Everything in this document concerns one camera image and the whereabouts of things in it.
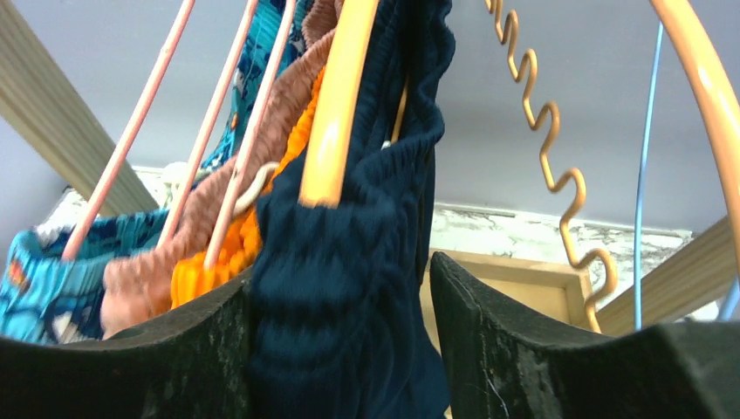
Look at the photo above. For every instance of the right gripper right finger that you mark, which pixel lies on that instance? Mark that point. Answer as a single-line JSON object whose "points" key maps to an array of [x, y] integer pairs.
{"points": [[505, 360]]}

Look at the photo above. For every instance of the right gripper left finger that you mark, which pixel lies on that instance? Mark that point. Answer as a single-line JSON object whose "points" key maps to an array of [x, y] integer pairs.
{"points": [[187, 363]]}

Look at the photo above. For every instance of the navy shorts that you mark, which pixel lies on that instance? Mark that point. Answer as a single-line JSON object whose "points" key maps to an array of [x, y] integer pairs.
{"points": [[335, 293]]}

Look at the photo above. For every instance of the blue shark print shorts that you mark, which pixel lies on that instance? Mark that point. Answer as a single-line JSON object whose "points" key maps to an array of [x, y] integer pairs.
{"points": [[48, 300]]}

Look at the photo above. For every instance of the orange hanger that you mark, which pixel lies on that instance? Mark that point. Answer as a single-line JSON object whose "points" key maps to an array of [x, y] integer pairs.
{"points": [[327, 150], [594, 61]]}

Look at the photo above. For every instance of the light blue wire hanger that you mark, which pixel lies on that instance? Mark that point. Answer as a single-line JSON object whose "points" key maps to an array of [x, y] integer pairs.
{"points": [[729, 309]]}

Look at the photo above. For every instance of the pink beige shorts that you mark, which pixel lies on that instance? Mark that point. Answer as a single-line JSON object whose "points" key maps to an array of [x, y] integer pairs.
{"points": [[138, 287]]}

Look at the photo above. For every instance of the orange shorts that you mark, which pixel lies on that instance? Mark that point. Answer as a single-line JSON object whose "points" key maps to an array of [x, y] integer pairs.
{"points": [[242, 242]]}

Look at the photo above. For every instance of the pink hanger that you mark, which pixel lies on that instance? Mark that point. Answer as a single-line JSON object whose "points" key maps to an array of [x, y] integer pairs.
{"points": [[255, 56]]}

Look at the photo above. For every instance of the wooden clothes rack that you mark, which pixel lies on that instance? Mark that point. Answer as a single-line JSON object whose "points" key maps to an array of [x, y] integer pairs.
{"points": [[567, 293]]}

